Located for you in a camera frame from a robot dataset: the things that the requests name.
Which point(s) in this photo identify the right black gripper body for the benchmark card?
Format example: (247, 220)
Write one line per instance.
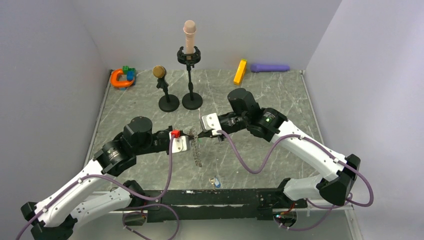
(233, 123)

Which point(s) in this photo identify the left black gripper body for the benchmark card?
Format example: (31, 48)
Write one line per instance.
(159, 140)

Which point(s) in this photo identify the metal disc with keyrings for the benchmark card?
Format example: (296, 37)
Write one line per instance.
(195, 148)

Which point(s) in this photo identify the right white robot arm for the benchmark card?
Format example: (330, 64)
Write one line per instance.
(336, 172)

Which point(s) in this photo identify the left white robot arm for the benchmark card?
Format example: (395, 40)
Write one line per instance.
(56, 217)

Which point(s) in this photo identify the tall black mic stand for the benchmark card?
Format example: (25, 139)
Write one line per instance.
(191, 100)

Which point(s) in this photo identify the short black mic stand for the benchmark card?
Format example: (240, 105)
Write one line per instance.
(169, 102)

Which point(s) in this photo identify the key with blue tag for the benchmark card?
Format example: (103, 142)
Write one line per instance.
(215, 183)

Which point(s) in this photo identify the yellow block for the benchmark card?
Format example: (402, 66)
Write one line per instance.
(240, 72)

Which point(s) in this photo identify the purple microphone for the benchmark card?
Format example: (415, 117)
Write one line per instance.
(257, 67)

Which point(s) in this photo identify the gold microphone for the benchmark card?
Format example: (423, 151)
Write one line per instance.
(159, 71)

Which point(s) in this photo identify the blue toy brick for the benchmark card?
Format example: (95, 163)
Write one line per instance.
(130, 76)

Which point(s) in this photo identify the green toy brick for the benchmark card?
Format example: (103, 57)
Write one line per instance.
(128, 70)

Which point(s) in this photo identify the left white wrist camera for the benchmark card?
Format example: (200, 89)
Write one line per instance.
(180, 141)

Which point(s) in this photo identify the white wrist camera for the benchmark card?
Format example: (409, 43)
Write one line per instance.
(180, 141)
(210, 122)

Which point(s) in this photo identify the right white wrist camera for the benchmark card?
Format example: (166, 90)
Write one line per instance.
(210, 122)

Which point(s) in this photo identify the orange ring toy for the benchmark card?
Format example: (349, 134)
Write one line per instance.
(119, 80)

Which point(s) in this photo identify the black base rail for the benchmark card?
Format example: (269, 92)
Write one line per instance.
(211, 204)

